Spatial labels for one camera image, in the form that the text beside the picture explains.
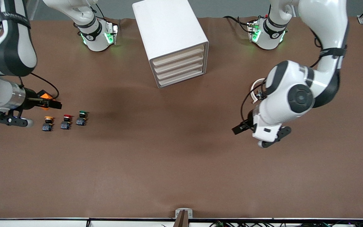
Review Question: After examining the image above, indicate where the green push button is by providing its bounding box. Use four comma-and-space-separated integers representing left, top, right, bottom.
76, 111, 88, 126

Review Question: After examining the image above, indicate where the red push button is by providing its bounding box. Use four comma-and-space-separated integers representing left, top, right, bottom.
60, 114, 73, 130

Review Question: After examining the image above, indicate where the yellow push button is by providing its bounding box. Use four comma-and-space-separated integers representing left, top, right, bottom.
42, 116, 54, 132

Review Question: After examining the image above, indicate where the white drawer cabinet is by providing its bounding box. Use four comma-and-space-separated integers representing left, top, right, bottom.
132, 0, 209, 89

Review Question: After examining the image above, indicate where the orange box with hole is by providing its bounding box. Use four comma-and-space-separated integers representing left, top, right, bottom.
40, 91, 56, 111

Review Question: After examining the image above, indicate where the white curved plastic arc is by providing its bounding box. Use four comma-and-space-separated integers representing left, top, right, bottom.
250, 78, 266, 104

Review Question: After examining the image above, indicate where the brown table cover sheet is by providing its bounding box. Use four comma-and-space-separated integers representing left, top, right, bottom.
0, 16, 363, 219

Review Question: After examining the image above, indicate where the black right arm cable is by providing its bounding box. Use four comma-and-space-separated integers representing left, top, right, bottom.
30, 73, 60, 99

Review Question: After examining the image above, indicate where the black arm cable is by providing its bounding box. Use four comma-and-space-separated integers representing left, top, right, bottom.
30, 73, 60, 99
240, 80, 265, 124

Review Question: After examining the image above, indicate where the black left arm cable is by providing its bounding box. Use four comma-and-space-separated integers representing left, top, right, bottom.
240, 80, 265, 124

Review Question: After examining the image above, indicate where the black cable bundle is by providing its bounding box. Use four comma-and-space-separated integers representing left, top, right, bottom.
209, 221, 363, 227

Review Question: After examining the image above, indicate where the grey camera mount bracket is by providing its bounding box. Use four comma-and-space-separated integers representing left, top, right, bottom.
175, 208, 193, 227

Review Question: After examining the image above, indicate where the black base cable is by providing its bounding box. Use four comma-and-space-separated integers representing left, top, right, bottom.
223, 16, 252, 33

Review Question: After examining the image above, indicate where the white table edge rail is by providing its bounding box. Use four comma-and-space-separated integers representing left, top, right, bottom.
0, 218, 363, 227

